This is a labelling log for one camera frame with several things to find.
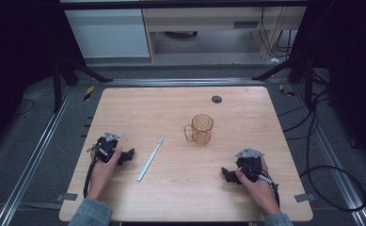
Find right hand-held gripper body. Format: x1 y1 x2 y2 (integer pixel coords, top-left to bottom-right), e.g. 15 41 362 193
234 147 265 184

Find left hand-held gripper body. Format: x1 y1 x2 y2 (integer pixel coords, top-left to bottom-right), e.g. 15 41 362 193
90 131 122 164

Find light blue toothbrush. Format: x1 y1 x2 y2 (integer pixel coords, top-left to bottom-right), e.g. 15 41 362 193
136 137 165 183

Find amber transparent cup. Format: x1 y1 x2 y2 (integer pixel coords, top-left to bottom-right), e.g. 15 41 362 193
183 113 215 147

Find person's left hand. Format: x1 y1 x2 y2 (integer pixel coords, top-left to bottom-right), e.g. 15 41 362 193
87 147 123 201

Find person's right hand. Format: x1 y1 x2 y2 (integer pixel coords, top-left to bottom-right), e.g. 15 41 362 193
234 155 281 218

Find yellow black tape piece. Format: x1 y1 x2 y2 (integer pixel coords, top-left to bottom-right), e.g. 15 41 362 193
278 83 296 98
83 85 96 102

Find grey tape strip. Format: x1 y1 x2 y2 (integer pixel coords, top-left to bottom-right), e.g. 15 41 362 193
294 192 316 203
56 192 79 202

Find black stand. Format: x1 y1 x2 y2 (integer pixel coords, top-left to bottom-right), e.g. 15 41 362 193
251 51 317 109
52 54 114 114

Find white cabinet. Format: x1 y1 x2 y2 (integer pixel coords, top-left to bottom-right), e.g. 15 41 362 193
63 8 151 59

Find right hand-held gripper cable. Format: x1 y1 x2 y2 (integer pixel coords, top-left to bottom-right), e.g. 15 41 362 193
258 173 281 208

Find hand-held gripper cable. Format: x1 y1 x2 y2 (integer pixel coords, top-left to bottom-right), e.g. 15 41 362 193
258 173 281 208
83 156 99 199

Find left hand-held gripper cable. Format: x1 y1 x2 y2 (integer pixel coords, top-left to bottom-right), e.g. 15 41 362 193
83 156 99 199

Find long black floor cable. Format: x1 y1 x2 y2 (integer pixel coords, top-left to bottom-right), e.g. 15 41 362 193
277 89 366 213

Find metal floor rail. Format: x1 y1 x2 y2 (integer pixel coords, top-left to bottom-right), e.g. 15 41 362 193
0 86 75 226
293 88 366 226
107 77 267 88

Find thin black floor cable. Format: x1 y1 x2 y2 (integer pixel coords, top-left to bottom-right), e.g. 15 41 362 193
13 98 36 118

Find black hanging cables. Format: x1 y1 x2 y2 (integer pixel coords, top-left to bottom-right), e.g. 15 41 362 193
258 6 295 59

